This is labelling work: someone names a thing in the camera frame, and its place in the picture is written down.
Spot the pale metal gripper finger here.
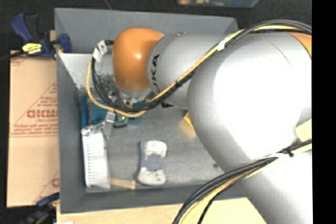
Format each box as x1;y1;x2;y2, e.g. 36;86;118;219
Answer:
104;111;116;140

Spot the blue cloth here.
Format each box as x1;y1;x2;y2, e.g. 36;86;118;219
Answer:
79;94;144;130

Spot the yellow flat piece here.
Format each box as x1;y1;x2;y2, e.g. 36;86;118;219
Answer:
183;112;196;131

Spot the grey metal bin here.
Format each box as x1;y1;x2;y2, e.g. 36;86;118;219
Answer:
54;7;240;214

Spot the brown cardboard board, red print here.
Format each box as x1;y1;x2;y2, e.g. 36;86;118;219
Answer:
6;50;60;208

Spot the white bristle brush, wooden handle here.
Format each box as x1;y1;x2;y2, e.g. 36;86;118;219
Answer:
80;123;137;190

